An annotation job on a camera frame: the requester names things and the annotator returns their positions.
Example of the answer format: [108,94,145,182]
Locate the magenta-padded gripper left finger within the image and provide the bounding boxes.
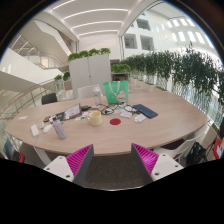
[43,143,95,188]

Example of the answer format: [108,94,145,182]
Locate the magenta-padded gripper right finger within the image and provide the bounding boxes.
[130,143,184,186]

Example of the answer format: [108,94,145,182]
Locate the lilac drink bottle black cap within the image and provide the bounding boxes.
[52,119,68,140]

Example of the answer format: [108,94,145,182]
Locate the white chair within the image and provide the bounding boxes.
[77,84,101,99]
[153,128,209,164]

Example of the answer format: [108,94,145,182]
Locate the black bag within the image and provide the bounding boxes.
[186,141,208,166]

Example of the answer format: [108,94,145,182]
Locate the white computer mouse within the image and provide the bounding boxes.
[42,123,54,134]

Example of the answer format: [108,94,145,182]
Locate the white power strip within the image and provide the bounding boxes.
[30,124,40,138]

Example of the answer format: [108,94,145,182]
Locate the clear plastic packet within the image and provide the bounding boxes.
[134,113,147,123]

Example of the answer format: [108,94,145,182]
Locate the open book with dark cover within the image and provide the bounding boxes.
[63,103,83,121]

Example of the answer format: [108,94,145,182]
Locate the dark blue keyboard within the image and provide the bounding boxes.
[132,103,159,119]

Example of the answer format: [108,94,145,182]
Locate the pale yellow mug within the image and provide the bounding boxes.
[85,110,104,127]

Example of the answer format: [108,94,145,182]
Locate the white paper packet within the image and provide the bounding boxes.
[120,110,134,119]

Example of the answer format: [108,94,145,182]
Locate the flat round red coaster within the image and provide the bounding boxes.
[109,117,122,126]

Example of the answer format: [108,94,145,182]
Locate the black chair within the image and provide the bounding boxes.
[41,92,59,106]

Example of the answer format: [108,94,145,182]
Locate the glass railing with wooden handrail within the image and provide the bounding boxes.
[0,79,68,118]

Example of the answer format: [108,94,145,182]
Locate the clear plastic shaker bottle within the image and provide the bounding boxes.
[92,85,103,107]

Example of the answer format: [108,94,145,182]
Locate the green tote bag cat print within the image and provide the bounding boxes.
[102,80,130,105]

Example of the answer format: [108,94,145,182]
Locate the white cabinet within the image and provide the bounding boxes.
[68,54,113,99]

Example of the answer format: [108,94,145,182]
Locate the row of green hedge plants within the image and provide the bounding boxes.
[119,46,224,108]

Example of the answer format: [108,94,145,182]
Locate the planter box with green plants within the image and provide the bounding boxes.
[110,63,132,82]

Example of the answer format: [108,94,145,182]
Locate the green plants atop cabinet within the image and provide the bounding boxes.
[67,47,112,63]

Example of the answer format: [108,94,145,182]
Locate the looped black cable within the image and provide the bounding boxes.
[123,104,138,114]

